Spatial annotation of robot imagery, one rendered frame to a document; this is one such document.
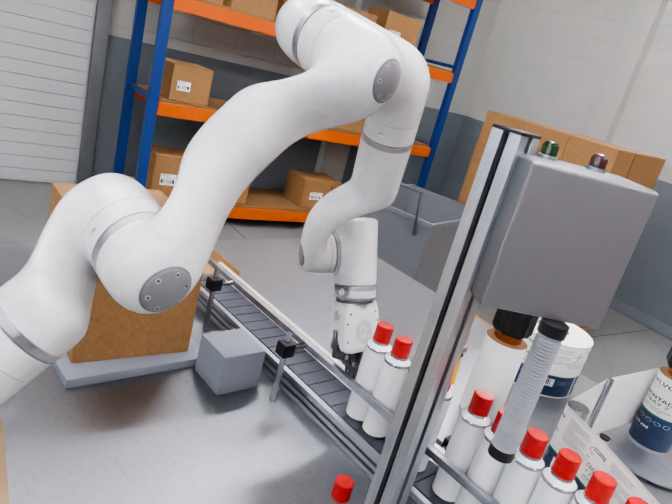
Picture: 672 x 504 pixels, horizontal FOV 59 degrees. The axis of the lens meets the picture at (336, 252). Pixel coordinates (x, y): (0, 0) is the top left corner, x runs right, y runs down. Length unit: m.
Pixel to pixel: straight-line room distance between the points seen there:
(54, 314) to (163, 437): 0.40
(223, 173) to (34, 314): 0.29
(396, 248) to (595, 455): 2.42
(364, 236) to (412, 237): 2.18
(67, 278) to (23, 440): 0.36
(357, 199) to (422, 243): 2.24
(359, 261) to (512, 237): 0.45
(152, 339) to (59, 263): 0.48
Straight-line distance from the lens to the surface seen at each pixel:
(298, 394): 1.27
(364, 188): 1.04
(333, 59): 0.78
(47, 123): 5.06
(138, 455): 1.09
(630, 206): 0.80
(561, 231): 0.77
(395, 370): 1.09
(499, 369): 1.28
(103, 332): 1.24
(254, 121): 0.79
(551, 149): 0.80
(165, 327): 1.29
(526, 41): 6.83
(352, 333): 1.15
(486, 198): 0.78
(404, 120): 0.97
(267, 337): 1.40
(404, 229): 3.32
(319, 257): 1.10
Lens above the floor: 1.54
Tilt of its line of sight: 18 degrees down
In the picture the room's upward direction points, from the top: 15 degrees clockwise
